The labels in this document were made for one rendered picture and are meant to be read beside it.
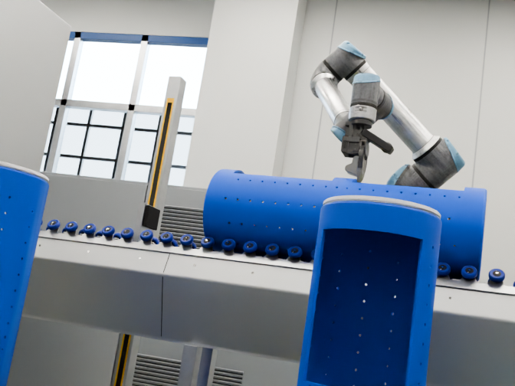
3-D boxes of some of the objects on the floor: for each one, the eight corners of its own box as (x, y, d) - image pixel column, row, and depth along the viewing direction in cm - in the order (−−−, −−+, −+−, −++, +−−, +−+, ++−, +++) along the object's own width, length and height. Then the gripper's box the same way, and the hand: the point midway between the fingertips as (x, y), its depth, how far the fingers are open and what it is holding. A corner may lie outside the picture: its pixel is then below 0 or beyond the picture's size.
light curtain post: (99, 492, 263) (174, 81, 295) (112, 495, 261) (186, 81, 293) (90, 495, 257) (168, 75, 289) (103, 498, 255) (181, 76, 287)
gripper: (349, 125, 232) (341, 186, 228) (344, 117, 224) (336, 179, 220) (374, 127, 230) (366, 188, 226) (370, 119, 221) (362, 181, 217)
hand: (360, 181), depth 222 cm, fingers closed, pressing on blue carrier
